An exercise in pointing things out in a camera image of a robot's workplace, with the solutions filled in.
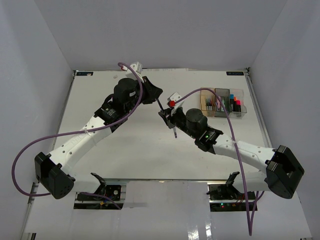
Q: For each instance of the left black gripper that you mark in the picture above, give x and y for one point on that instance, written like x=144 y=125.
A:
x=153 y=92

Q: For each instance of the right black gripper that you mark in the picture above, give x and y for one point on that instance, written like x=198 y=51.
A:
x=166 y=115

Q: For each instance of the purple gel pen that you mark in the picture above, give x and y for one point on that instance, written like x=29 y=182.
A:
x=165 y=115

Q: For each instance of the pink translucent correction tape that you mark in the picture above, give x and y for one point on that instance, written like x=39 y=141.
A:
x=217 y=104

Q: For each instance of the green translucent correction tape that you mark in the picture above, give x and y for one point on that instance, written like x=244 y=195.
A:
x=222 y=104

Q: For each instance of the blue cap black highlighter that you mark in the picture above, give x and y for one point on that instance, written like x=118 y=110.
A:
x=232 y=102

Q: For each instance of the orange cap black highlighter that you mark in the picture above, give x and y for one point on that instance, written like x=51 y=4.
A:
x=234 y=104

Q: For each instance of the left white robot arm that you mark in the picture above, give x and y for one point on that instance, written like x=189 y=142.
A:
x=53 y=169

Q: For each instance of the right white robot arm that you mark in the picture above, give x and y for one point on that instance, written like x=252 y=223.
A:
x=279 y=171

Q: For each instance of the brown translucent container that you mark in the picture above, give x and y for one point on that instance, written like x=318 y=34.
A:
x=206 y=94

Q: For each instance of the blue gel pen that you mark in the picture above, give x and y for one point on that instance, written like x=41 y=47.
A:
x=209 y=100

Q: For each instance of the grey translucent container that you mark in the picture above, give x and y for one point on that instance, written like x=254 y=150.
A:
x=223 y=93

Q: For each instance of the pink cap black highlighter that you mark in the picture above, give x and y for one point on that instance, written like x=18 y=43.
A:
x=239 y=106

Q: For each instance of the right blue table label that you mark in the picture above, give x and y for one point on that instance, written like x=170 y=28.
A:
x=234 y=73

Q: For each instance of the blue table label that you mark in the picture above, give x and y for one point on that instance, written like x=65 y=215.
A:
x=84 y=73
x=234 y=73

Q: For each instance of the left blue table label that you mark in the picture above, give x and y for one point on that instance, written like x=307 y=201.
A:
x=84 y=73

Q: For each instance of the clear translucent container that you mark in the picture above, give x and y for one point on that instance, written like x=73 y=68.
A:
x=239 y=94

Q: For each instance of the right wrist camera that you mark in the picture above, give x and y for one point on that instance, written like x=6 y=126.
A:
x=174 y=102

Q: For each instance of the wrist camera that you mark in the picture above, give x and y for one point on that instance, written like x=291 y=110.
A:
x=136 y=67
x=174 y=102

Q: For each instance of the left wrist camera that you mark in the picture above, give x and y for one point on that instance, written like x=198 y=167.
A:
x=136 y=67

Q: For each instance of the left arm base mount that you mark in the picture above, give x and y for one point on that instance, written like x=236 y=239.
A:
x=108 y=197

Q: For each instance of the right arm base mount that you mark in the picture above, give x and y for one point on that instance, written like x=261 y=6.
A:
x=224 y=197

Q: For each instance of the aluminium table frame rail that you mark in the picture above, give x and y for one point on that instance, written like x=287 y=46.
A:
x=265 y=125

